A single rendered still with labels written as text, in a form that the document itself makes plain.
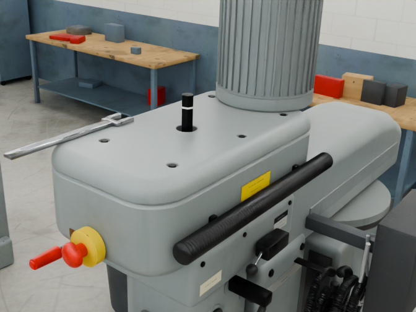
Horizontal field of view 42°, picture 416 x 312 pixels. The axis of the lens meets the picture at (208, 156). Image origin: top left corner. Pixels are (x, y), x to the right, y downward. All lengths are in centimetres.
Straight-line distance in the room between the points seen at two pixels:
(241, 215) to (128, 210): 19
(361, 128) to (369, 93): 337
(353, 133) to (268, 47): 46
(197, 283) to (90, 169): 26
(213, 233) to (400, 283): 42
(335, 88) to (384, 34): 73
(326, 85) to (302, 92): 382
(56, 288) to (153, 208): 305
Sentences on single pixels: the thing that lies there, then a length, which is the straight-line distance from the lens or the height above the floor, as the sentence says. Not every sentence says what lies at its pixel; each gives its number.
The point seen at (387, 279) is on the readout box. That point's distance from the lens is 109.
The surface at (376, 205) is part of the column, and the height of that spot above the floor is 156.
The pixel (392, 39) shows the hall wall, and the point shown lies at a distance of 523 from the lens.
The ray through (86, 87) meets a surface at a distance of 726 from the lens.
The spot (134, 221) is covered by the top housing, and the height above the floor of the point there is 183.
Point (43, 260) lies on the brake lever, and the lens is 94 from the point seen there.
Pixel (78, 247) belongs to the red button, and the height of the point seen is 177.
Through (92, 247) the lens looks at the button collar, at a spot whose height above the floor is 177.
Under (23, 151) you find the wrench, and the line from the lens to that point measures 85.
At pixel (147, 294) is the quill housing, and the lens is 104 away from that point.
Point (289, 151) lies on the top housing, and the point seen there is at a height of 184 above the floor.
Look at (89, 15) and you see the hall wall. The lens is 757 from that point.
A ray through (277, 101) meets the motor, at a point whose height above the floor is 191.
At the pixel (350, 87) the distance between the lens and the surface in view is 489.
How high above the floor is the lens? 221
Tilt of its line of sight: 23 degrees down
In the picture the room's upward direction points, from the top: 2 degrees clockwise
